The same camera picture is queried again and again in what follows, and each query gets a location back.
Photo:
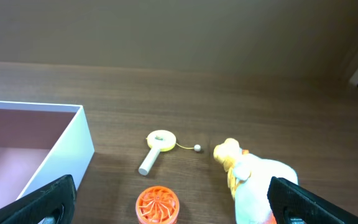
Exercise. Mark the yellow wooden rattle drum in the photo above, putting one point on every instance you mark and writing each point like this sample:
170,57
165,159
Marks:
160,141

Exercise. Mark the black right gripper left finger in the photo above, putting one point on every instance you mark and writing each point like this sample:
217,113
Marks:
52,203

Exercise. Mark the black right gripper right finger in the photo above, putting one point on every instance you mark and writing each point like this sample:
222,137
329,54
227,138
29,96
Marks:
291,203

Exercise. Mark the orange plastic wheel toy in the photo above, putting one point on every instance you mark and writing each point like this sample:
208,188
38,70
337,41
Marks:
157,205

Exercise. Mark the white plush duck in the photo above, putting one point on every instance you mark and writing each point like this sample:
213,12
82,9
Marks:
248,179

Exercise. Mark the white cardboard box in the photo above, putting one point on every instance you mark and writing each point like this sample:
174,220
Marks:
40,142

